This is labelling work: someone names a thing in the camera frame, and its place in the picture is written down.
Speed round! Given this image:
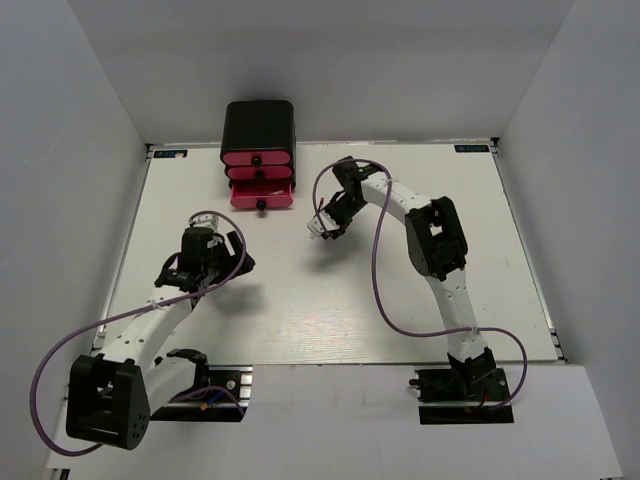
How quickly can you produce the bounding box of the purple cable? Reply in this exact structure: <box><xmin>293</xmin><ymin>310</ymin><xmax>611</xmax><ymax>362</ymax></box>
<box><xmin>311</xmin><ymin>158</ymin><xmax>529</xmax><ymax>412</ymax></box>
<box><xmin>30</xmin><ymin>210</ymin><xmax>247</xmax><ymax>455</ymax></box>

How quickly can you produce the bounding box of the pink drawer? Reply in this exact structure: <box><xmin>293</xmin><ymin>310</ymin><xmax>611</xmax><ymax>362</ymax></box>
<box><xmin>221</xmin><ymin>150</ymin><xmax>292</xmax><ymax>167</ymax></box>
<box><xmin>225</xmin><ymin>165</ymin><xmax>295</xmax><ymax>181</ymax></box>
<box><xmin>230</xmin><ymin>180</ymin><xmax>294</xmax><ymax>213</ymax></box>

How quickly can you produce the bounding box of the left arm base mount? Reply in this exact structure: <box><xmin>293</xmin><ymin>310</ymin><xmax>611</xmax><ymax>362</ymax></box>
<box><xmin>151</xmin><ymin>366</ymin><xmax>253</xmax><ymax>423</ymax></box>

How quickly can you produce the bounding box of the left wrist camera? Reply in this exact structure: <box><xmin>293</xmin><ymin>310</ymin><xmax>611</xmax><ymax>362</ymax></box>
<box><xmin>188</xmin><ymin>212</ymin><xmax>219</xmax><ymax>232</ymax></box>

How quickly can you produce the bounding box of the pink top drawer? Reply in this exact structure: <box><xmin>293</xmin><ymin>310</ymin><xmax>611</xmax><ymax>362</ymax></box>
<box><xmin>221</xmin><ymin>150</ymin><xmax>292</xmax><ymax>167</ymax></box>

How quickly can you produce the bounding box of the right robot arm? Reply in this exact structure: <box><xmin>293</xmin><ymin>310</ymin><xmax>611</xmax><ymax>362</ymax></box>
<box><xmin>307</xmin><ymin>156</ymin><xmax>496</xmax><ymax>399</ymax></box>

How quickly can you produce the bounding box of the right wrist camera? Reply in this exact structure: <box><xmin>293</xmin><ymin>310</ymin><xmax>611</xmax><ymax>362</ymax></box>
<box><xmin>307</xmin><ymin>211</ymin><xmax>340</xmax><ymax>239</ymax></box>

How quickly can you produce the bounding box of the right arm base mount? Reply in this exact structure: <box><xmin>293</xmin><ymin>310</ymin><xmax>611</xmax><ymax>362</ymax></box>
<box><xmin>408</xmin><ymin>368</ymin><xmax>514</xmax><ymax>425</ymax></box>

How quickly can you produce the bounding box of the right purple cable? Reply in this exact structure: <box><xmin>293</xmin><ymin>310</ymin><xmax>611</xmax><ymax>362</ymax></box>
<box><xmin>311</xmin><ymin>158</ymin><xmax>529</xmax><ymax>412</ymax></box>

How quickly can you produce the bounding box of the black drawer cabinet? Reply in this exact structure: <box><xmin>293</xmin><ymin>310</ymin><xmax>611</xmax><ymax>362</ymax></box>
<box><xmin>219</xmin><ymin>99</ymin><xmax>296</xmax><ymax>186</ymax></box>

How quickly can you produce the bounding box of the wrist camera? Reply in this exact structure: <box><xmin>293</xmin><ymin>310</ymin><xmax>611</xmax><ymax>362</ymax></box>
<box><xmin>307</xmin><ymin>211</ymin><xmax>340</xmax><ymax>239</ymax></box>
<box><xmin>188</xmin><ymin>212</ymin><xmax>219</xmax><ymax>232</ymax></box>

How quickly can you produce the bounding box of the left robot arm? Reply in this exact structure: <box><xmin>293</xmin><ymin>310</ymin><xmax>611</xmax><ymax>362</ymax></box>
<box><xmin>65</xmin><ymin>226</ymin><xmax>255</xmax><ymax>450</ymax></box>

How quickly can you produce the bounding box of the pink bottom drawer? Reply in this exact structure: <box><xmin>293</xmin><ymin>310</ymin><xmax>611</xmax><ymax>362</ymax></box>
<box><xmin>230</xmin><ymin>180</ymin><xmax>294</xmax><ymax>213</ymax></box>

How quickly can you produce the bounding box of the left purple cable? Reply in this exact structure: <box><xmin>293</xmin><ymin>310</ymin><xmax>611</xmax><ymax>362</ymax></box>
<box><xmin>30</xmin><ymin>210</ymin><xmax>247</xmax><ymax>455</ymax></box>

